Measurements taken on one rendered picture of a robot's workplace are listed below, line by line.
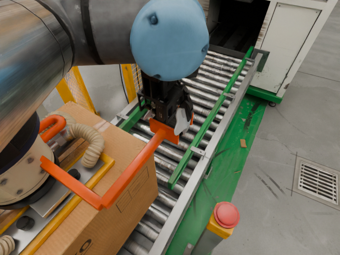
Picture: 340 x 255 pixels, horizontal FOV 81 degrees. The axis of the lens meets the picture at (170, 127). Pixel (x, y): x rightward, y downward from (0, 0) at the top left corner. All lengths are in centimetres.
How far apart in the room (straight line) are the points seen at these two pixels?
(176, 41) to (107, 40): 7
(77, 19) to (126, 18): 4
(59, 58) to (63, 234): 47
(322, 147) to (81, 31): 236
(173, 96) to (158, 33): 22
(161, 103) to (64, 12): 22
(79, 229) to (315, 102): 273
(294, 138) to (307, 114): 44
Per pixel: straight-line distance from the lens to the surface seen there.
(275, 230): 182
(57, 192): 58
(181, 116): 45
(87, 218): 58
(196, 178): 113
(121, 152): 64
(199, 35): 19
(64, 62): 19
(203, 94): 165
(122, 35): 21
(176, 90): 40
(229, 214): 61
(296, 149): 228
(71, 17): 22
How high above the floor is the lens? 161
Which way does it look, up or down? 50 degrees down
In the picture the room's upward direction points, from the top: straight up
